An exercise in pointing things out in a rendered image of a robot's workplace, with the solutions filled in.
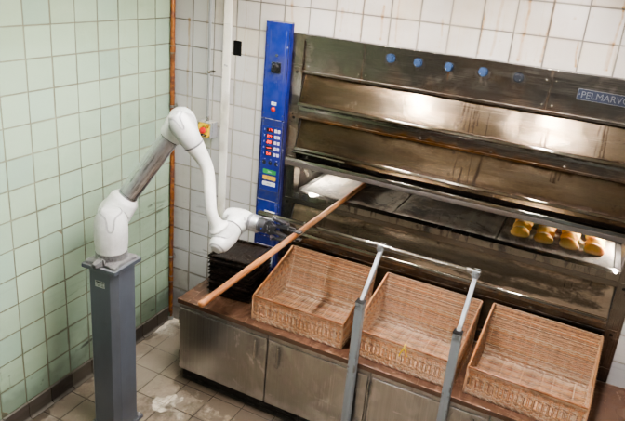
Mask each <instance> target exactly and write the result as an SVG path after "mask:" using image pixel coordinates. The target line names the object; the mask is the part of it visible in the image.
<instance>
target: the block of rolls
mask: <svg viewBox="0 0 625 421"><path fill-rule="evenodd" d="M533 225H534V223H533V222H529V221H524V220H521V219H515V222H514V223H513V228H512V229H511V234H512V235H514V236H517V237H521V238H527V237H528V236H529V232H530V231H531V230H532V226H533ZM556 231H557V229H556V228H553V227H548V226H545V225H540V224H539V228H538V229H537V233H536V234H535V236H534V240H535V241H536V242H538V243H544V244H552V243H553V238H554V237H555V232H556ZM580 236H581V234H580V233H575V232H572V231H568V230H562V234H561V236H560V241H559V245H560V246H561V247H563V248H565V249H569V250H578V243H579V238H580ZM585 238H586V240H587V241H586V242H585V246H584V248H583V249H584V251H585V252H586V253H588V254H591V255H594V256H599V257H600V256H602V255H603V254H604V253H605V250H604V249H605V240H604V239H600V238H596V237H591V236H588V235H586V236H585Z"/></svg>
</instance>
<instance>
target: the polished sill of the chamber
mask: <svg viewBox="0 0 625 421"><path fill-rule="evenodd" d="M293 198H296V199H300V200H302V201H306V202H310V203H314V204H320V205H324V206H327V207H329V206H331V205H332V204H334V203H335V202H337V201H338V200H339V199H335V198H331V197H327V196H324V195H320V194H316V193H312V192H308V191H302V190H295V191H293ZM336 209H338V210H342V211H346V212H350V213H353V214H356V215H360V216H364V217H371V218H374V219H378V220H381V221H385V222H389V223H392V224H396V225H400V226H404V227H407V228H410V229H414V230H421V231H425V232H428V233H431V234H435V235H439V236H443V237H446V238H450V239H454V240H457V241H461V242H464V243H471V244H475V245H479V246H483V247H485V248H489V249H493V250H497V251H500V252H504V253H508V254H511V255H515V256H519V257H525V258H529V259H533V260H536V261H539V262H543V263H547V264H551V265H554V266H558V267H561V268H565V269H569V270H575V271H579V272H583V273H587V274H590V275H593V276H597V277H601V278H605V279H608V280H612V281H615V282H618V281H619V277H620V270H616V269H612V268H609V267H605V266H601V265H597V264H593V263H590V262H586V261H582V260H578V259H574V258H571V257H564V256H560V255H556V254H553V253H549V252H545V251H541V250H538V249H534V248H530V247H526V246H522V245H519V244H516V243H509V242H505V241H502V240H498V239H494V238H490V237H486V236H483V235H479V234H475V233H471V232H467V231H464V230H457V229H453V228H449V227H446V226H442V225H438V224H434V223H431V222H427V221H423V220H419V219H415V218H412V217H405V216H401V215H397V214H395V213H391V212H387V211H383V210H379V209H376V208H372V207H368V206H364V205H360V204H354V203H350V202H345V203H343V204H342V205H340V206H339V207H338V208H336Z"/></svg>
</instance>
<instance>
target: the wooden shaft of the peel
mask: <svg viewBox="0 0 625 421"><path fill-rule="evenodd" d="M365 186H366V184H365V183H362V184H361V185H359V186H358V187H356V188H355V189H354V190H352V191H351V192H349V193H348V194H346V195H345V196H344V197H342V198H341V199H339V200H338V201H337V202H335V203H334V204H332V205H331V206H329V207H328V208H327V209H326V210H325V211H323V212H322V213H321V214H319V215H318V216H317V217H315V218H313V219H312V220H311V221H309V222H308V223H306V224H305V225H304V226H302V227H301V228H300V229H299V230H301V231H303V232H305V231H306V230H308V229H309V228H311V227H312V226H313V225H315V224H316V223H317V222H319V221H320V220H321V219H323V218H324V217H326V216H327V215H328V214H330V213H331V212H332V211H334V210H335V209H336V208H338V207H339V206H340V205H342V204H343V203H345V202H346V201H348V200H349V199H350V198H352V197H353V196H354V195H355V194H356V193H357V192H359V191H360V190H362V189H363V188H364V187H365ZM300 235H301V234H297V233H292V234H291V235H289V236H288V237H287V238H285V239H284V240H283V241H282V242H280V243H279V244H278V245H276V246H275V247H273V248H272V249H271V250H269V251H268V252H267V253H265V254H264V255H262V256H261V257H259V258H258V259H256V260H255V261H254V262H252V263H251V264H250V265H248V266H247V267H245V268H244V269H243V270H241V271H239V272H238V273H237V274H235V275H234V276H233V277H232V278H231V279H229V280H228V281H227V282H225V283H223V284H222V285H221V286H219V287H218V288H217V289H215V290H214V291H212V292H211V293H210V294H208V295H207V296H205V297H204V298H202V299H201V300H200V301H199V302H198V306H199V307H200V308H203V307H204V306H206V305H207V304H208V303H210V302H211V301H212V300H214V299H215V298H216V297H218V296H219V295H221V294H222V293H223V292H225V291H226V290H227V289H229V288H230V287H231V286H233V285H234V284H236V283H237V282H239V281H240V280H241V279H243V278H244V277H245V276H247V274H248V273H250V272H251V271H252V270H254V269H255V268H257V267H258V266H259V265H261V264H262V263H263V262H265V261H266V260H267V259H269V258H270V257H272V256H273V255H275V254H276V253H277V252H279V251H280V250H281V249H283V248H284V247H285V246H287V245H288V244H289V243H291V242H292V241H294V240H295V239H296V238H298V237H299V236H300Z"/></svg>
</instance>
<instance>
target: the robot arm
mask: <svg viewBox="0 0 625 421"><path fill-rule="evenodd" d="M177 145H181V146H182V147H183V149H184V150H185V151H186V152H188V153H189V154H190V155H191V157H192V158H193V159H194V160H195V161H196V162H197V163H198V165H199V167H200V169H201V171H202V175H203V181H204V193H205V203H206V215H207V219H208V221H209V224H210V226H211V230H210V233H211V239H210V243H209V246H210V248H211V250H212V251H214V252H215V253H218V254H220V253H225V252H226V251H228V250H229V249H230V248H231V247H232V246H233V245H234V244H235V243H236V242H237V240H238V239H239V237H240V235H241V234H242V233H243V232H245V231H246V230H250V231H254V232H262V233H266V234H268V235H270V241H273V240H275V241H279V242H282V241H283V240H284V239H285V238H287V237H288V235H286V234H284V233H282V232H280V231H279V230H277V229H284V230H288V231H290V232H293V233H297V234H302V233H303V231H301V230H296V228H293V227H290V225H289V224H290V223H289V222H287V221H284V220H282V219H280V218H277V217H276V216H273V217H271V219H267V218H263V217H262V216H259V215H256V214H252V213H251V212H249V211H247V210H245V209H241V208H234V207H232V208H228V209H226V210H225V211H224V213H223V216H222V218H223V220H222V219H221V218H220V217H219V214H218V211H217V200H216V180H215V172H214V167H213V164H212V162H211V159H210V157H209V154H208V152H207V150H206V146H205V143H204V141H203V139H202V137H201V135H200V133H199V130H198V127H197V121H196V118H195V115H194V114H193V112H192V111H191V110H189V109H188V108H186V107H177V108H175V109H173V110H172V111H171V112H170V113H169V115H168V116H167V118H166V120H165V122H164V123H163V125H162V127H161V134H160V135H159V137H158V138H157V139H156V141H155V142H154V144H153V145H152V147H151V148H150V149H149V150H148V151H147V153H146V154H145V155H144V157H143V158H142V159H141V161H140V162H139V164H138V165H137V167H136V168H135V169H134V171H133V172H132V173H131V175H130V176H129V178H128V179H127V180H126V182H125V183H124V185H123V186H122V187H121V189H118V190H114V191H112V192H111V193H110V194H109V195H108V196H107V198H106V199H104V200H103V201H102V202H101V203H100V206H99V208H98V211H97V214H96V215H95V218H94V244H95V255H94V256H93V257H89V258H87V259H86V263H87V264H92V265H91V267H92V269H97V268H101V267H103V268H105V269H108V270H111V271H116V270H118V269H119V268H120V267H122V266H124V265H125V264H126V263H128V262H129V261H131V260H133V259H136V258H137V255H136V254H131V253H128V251H127V245H128V222H129V221H130V219H131V218H132V216H133V215H134V213H135V211H136V210H137V208H138V202H137V200H138V198H139V197H140V195H141V194H142V192H143V191H144V190H145V188H146V187H147V186H148V184H149V183H150V182H151V180H152V179H153V177H154V176H155V174H156V173H157V172H158V170H159V169H160V168H161V166H162V165H163V164H164V162H165V161H166V159H167V158H168V156H169V155H170V154H171V152H173V151H174V149H175V148H176V147H177ZM274 221H275V222H278V223H280V224H283V225H279V224H275V223H274ZM272 234H274V235H278V236H280V237H276V236H272ZM281 237H282V238H281Z"/></svg>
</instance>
